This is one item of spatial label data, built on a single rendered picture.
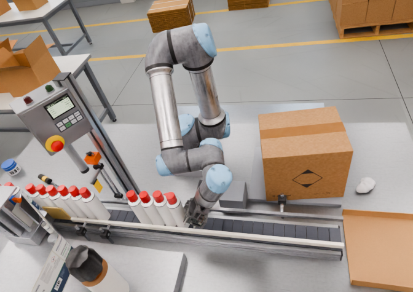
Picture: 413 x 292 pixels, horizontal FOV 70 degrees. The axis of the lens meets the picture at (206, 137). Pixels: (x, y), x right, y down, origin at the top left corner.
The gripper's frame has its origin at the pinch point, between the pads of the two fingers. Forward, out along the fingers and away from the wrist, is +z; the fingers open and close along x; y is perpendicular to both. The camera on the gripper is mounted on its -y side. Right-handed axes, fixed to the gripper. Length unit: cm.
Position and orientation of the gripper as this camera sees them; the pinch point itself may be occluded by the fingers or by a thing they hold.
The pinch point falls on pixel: (190, 217)
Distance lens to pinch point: 118.2
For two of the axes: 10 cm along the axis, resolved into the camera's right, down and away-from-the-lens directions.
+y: -2.0, 7.1, -6.8
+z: -3.2, 6.1, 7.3
